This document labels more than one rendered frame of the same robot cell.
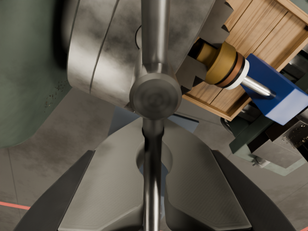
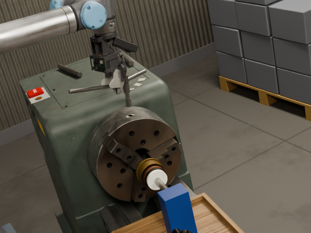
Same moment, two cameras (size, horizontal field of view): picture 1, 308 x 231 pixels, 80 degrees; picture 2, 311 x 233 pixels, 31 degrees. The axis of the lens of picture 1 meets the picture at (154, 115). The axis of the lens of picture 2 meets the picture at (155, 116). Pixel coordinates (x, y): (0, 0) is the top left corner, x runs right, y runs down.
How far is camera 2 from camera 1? 1.86 m
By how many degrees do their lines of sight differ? 91
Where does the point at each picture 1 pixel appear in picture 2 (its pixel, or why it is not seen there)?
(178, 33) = (138, 116)
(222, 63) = (151, 161)
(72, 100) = not seen: outside the picture
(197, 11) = (146, 116)
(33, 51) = (99, 114)
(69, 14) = not seen: hidden behind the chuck
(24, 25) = (105, 108)
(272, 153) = not seen: outside the picture
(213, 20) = (159, 152)
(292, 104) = (175, 190)
